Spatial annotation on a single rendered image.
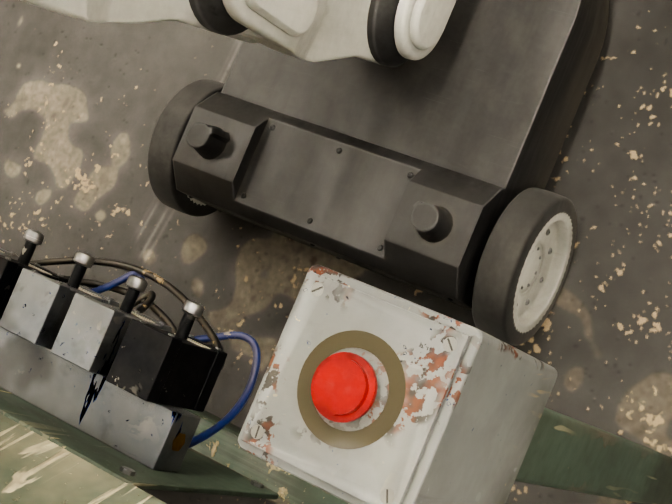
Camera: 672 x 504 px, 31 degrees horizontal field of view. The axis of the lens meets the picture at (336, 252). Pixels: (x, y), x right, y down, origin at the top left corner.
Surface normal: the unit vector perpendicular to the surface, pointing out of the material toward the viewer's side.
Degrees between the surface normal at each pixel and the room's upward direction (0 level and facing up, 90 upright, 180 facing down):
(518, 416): 90
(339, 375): 0
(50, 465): 58
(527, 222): 26
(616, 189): 0
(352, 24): 90
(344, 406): 0
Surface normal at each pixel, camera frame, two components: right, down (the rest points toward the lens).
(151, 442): -0.42, -0.22
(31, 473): 0.11, -0.90
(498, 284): -0.51, 0.18
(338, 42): 0.82, 0.33
